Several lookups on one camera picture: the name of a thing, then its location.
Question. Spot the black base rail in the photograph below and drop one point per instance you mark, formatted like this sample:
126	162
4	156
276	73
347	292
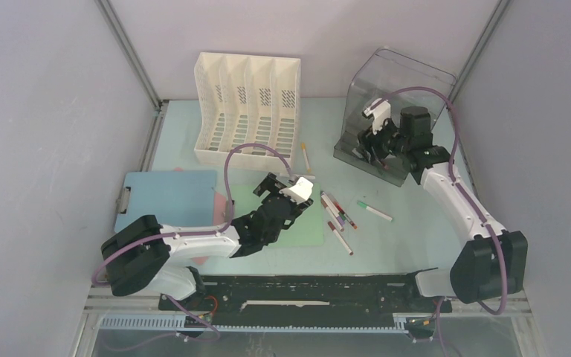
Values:
309	301

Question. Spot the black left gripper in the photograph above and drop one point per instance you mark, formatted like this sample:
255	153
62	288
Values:
272	185

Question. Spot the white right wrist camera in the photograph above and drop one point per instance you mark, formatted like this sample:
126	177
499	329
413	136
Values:
379	112

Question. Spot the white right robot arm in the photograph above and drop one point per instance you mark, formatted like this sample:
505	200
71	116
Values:
492	261

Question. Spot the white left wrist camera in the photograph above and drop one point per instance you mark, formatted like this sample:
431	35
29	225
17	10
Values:
300	191

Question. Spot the yellow capped pen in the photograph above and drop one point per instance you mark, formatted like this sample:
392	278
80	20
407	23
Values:
306	158

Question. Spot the red capped white marker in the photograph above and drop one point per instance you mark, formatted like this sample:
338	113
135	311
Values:
340	238

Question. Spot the blue clipboard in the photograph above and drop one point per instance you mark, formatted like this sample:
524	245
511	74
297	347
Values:
176	198

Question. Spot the clear red ink pen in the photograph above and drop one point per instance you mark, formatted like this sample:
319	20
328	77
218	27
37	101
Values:
348	219

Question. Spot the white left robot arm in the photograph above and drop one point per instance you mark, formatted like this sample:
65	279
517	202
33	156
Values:
147	255

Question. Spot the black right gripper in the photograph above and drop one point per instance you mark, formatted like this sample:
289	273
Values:
366	140

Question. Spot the brown capped white marker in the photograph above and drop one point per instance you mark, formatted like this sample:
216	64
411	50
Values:
330	213

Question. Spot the pink paper sheet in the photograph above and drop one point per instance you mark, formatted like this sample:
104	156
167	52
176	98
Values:
219	209

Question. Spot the white file organizer rack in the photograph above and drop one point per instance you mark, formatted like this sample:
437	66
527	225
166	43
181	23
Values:
249	101

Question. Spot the green capped white marker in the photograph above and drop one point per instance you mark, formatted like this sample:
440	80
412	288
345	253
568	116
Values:
374	211

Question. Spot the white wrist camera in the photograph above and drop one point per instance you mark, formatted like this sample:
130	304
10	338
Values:
379	112
300	191

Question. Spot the transparent grey drawer box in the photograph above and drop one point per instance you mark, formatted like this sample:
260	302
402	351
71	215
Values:
415	91

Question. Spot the green clipboard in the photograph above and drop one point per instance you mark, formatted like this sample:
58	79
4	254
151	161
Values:
307	229

